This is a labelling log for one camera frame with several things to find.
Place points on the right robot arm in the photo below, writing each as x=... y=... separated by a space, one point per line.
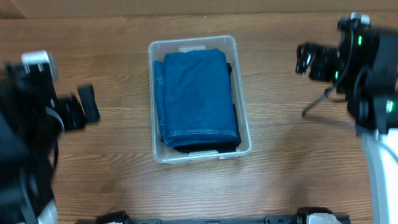
x=363 y=68

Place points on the black cloth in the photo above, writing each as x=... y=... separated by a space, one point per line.
x=206 y=117

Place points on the clear plastic container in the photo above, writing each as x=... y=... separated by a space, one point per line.
x=225 y=43

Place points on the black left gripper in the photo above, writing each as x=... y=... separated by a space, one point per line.
x=74 y=114

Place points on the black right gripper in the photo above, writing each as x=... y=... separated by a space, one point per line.
x=321 y=56

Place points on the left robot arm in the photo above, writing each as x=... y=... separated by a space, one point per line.
x=32 y=120

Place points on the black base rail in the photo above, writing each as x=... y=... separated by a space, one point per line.
x=304 y=215

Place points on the teal blue towel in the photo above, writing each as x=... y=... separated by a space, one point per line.
x=174 y=74

